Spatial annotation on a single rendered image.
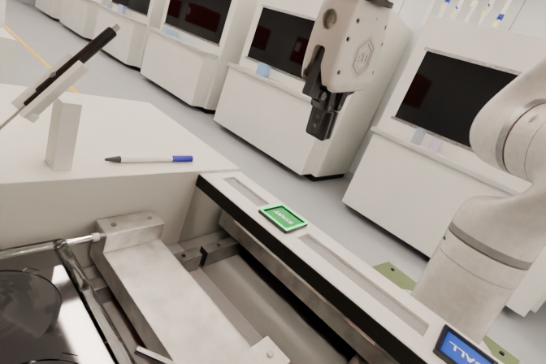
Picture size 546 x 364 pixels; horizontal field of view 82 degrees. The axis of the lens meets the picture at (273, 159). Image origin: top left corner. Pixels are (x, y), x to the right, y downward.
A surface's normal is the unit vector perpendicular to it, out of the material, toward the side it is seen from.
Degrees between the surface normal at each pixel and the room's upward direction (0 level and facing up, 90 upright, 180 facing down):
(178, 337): 0
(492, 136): 104
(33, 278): 0
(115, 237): 90
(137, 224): 0
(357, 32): 89
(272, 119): 90
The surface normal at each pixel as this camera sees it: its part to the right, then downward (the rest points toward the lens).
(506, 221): -0.65, 0.25
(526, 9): -0.62, 0.02
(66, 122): 0.70, 0.45
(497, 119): -0.86, -0.36
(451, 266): -0.87, -0.18
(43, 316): 0.34, -0.89
